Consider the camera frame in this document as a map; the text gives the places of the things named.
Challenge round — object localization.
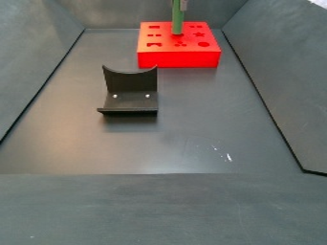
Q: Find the black curved holder stand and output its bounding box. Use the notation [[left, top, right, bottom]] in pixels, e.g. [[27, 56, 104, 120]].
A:
[[97, 66, 159, 115]]

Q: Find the red shape sorter block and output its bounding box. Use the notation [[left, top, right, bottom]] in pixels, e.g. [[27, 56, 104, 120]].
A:
[[136, 22, 222, 68]]

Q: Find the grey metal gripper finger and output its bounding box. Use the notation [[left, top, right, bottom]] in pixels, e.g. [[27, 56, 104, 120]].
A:
[[180, 0, 188, 11]]

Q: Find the green cylinder peg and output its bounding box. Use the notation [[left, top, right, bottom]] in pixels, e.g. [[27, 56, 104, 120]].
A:
[[171, 0, 184, 34]]

